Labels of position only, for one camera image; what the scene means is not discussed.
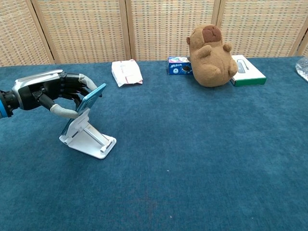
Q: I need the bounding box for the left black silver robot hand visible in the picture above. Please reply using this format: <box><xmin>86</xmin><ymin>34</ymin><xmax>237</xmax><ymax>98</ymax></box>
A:
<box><xmin>11</xmin><ymin>69</ymin><xmax>103</xmax><ymax>119</ymax></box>

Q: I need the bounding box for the black smartphone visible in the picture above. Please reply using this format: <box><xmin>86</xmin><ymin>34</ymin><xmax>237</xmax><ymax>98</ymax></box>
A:
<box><xmin>62</xmin><ymin>83</ymin><xmax>107</xmax><ymax>136</ymax></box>

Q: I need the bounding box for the white folding phone stand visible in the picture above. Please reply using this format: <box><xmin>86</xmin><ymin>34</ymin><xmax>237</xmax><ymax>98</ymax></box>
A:
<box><xmin>59</xmin><ymin>108</ymin><xmax>117</xmax><ymax>160</ymax></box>

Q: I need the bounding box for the woven rattan folding screen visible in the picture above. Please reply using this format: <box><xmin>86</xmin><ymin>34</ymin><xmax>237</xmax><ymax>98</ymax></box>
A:
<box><xmin>0</xmin><ymin>0</ymin><xmax>308</xmax><ymax>67</ymax></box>

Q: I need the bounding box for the white tissue pack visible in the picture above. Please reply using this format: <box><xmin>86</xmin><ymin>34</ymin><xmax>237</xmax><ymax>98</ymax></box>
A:
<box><xmin>111</xmin><ymin>59</ymin><xmax>143</xmax><ymax>88</ymax></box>

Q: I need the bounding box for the blue cookie box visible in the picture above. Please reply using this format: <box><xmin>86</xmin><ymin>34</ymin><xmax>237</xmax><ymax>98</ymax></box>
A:
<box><xmin>167</xmin><ymin>56</ymin><xmax>193</xmax><ymax>75</ymax></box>

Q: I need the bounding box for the blue felt table cover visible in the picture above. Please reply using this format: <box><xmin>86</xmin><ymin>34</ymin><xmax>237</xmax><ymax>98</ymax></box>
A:
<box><xmin>0</xmin><ymin>56</ymin><xmax>308</xmax><ymax>231</ymax></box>

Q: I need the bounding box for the brown capybara plush toy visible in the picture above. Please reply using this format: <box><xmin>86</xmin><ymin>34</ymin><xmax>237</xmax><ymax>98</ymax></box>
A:
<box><xmin>187</xmin><ymin>24</ymin><xmax>239</xmax><ymax>88</ymax></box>

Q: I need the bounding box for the white green product box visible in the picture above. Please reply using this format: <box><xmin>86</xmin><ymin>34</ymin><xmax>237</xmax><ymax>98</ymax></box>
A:
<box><xmin>230</xmin><ymin>54</ymin><xmax>267</xmax><ymax>87</ymax></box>

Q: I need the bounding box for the clear plastic water bottle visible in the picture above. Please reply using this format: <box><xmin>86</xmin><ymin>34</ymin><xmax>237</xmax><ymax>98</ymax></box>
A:
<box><xmin>294</xmin><ymin>57</ymin><xmax>308</xmax><ymax>84</ymax></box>

